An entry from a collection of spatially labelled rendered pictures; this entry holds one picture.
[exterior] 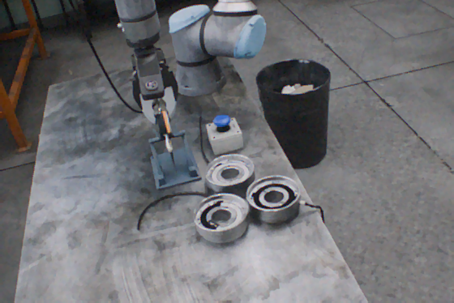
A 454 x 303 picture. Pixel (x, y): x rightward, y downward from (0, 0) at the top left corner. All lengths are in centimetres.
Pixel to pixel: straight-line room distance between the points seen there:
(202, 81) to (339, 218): 98
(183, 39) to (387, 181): 128
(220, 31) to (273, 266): 66
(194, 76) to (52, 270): 68
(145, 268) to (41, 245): 25
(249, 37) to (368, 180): 121
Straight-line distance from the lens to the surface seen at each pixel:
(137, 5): 97
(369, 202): 221
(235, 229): 93
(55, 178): 126
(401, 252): 202
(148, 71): 100
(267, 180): 103
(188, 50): 139
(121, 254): 100
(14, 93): 316
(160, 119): 110
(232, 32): 130
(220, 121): 116
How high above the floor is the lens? 148
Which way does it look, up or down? 34 degrees down
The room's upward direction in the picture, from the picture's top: 10 degrees counter-clockwise
